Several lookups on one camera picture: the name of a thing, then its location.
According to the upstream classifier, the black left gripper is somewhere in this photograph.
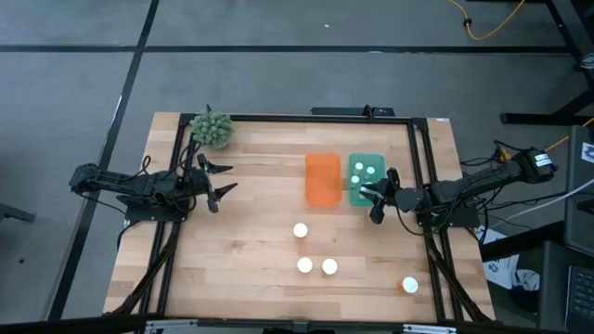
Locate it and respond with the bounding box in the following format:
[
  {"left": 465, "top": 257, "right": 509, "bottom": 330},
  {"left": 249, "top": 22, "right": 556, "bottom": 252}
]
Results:
[{"left": 187, "top": 153, "right": 239, "bottom": 213}]

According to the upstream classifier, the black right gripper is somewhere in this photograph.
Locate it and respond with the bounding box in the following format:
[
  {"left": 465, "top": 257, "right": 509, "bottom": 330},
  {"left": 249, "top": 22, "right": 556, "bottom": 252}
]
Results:
[{"left": 359, "top": 167, "right": 426, "bottom": 225}]

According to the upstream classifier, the green translucent plastic bin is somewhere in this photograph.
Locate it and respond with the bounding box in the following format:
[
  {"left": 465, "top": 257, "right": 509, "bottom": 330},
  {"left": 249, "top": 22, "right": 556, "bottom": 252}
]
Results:
[{"left": 348, "top": 153, "right": 387, "bottom": 208}]

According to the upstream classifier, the orange translucent plastic bin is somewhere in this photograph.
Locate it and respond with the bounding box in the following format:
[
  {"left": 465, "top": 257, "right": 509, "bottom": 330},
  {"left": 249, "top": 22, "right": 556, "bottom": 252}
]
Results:
[{"left": 304, "top": 153, "right": 343, "bottom": 208}]

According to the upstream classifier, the green potted artificial plant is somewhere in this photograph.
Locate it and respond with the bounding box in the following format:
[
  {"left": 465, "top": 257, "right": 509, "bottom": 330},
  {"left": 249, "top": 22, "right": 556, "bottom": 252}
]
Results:
[{"left": 188, "top": 109, "right": 235, "bottom": 150}]

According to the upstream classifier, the black box behind table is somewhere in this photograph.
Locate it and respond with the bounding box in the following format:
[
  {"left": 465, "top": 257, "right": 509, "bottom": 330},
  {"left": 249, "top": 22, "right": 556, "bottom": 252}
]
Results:
[{"left": 310, "top": 105, "right": 396, "bottom": 118}]

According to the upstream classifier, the white printed paper bag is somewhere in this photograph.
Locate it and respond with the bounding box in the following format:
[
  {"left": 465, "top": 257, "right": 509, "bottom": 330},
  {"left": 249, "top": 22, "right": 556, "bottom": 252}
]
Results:
[{"left": 482, "top": 226, "right": 523, "bottom": 289}]

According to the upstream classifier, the black chair foot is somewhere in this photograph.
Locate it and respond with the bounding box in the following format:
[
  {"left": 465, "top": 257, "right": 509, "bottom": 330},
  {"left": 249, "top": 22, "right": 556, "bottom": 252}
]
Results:
[{"left": 0, "top": 202, "right": 37, "bottom": 224}]

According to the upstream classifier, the black computer keyboard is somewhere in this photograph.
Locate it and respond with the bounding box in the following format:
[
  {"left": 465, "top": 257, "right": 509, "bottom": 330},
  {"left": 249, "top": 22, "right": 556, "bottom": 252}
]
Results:
[{"left": 564, "top": 265, "right": 594, "bottom": 331}]

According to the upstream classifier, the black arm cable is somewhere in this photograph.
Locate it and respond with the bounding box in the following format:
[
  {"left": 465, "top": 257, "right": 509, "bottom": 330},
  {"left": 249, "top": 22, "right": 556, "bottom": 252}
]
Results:
[
  {"left": 178, "top": 137, "right": 201, "bottom": 173},
  {"left": 458, "top": 138, "right": 505, "bottom": 169}
]

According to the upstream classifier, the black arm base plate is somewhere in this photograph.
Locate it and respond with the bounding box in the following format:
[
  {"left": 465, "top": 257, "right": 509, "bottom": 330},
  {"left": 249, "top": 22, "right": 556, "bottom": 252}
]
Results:
[
  {"left": 420, "top": 203, "right": 482, "bottom": 229},
  {"left": 123, "top": 194, "right": 187, "bottom": 223}
]

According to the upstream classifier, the black aluminium table frame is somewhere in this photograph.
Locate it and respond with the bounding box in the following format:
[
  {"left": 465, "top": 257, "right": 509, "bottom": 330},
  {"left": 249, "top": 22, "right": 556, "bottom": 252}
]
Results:
[{"left": 105, "top": 112, "right": 494, "bottom": 324}]

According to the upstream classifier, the metal camera mount bar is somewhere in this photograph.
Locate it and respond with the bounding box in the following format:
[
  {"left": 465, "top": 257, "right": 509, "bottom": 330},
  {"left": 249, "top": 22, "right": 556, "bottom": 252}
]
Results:
[{"left": 138, "top": 317, "right": 460, "bottom": 334}]

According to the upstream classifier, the black desk leg frame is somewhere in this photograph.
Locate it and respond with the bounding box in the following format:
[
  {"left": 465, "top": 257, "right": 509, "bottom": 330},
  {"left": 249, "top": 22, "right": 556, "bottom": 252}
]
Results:
[{"left": 499, "top": 0, "right": 594, "bottom": 126}]

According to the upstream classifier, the white cable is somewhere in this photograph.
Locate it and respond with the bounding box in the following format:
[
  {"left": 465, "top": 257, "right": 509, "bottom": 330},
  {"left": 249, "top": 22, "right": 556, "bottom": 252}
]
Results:
[{"left": 508, "top": 178, "right": 594, "bottom": 224}]

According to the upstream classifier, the yellow cable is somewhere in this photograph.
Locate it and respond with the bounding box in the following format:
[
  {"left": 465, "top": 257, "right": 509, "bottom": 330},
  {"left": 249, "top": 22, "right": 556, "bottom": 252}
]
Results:
[
  {"left": 545, "top": 117, "right": 594, "bottom": 153},
  {"left": 446, "top": 0, "right": 528, "bottom": 42}
]

